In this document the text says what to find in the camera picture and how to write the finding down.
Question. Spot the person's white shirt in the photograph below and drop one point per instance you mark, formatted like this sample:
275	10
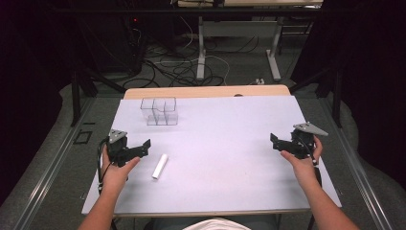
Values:
217	225

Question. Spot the wooden table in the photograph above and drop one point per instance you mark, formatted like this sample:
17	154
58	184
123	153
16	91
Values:
207	91

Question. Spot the black horizontal bar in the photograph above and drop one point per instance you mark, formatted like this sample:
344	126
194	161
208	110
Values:
191	11

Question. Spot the person's right hand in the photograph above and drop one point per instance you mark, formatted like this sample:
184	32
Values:
304	169

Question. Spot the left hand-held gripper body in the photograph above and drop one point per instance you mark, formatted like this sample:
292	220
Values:
117	147

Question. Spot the clear acrylic organizer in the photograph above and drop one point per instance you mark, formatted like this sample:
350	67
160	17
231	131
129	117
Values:
159	111

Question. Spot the white plug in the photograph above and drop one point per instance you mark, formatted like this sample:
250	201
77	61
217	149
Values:
260	81

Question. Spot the white tube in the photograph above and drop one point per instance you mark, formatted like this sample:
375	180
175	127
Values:
160	166

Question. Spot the white table mat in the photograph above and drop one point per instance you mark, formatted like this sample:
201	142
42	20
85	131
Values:
217	153

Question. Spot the white-legged desk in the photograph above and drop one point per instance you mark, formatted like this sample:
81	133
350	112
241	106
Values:
236	30

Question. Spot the person's left hand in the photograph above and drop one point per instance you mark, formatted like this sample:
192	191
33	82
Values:
116	174

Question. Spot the black metal stand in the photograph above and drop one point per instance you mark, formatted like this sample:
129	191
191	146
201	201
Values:
332	92
83	92

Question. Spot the dark curtain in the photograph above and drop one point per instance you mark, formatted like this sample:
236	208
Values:
373	70
28	64

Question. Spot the aluminium floor rail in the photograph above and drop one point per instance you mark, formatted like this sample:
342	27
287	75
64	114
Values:
51	166
357	166

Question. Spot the dark computer with red light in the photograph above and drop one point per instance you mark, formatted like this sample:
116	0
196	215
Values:
135	44

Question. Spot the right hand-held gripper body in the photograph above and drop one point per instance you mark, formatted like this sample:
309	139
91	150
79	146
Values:
303	140

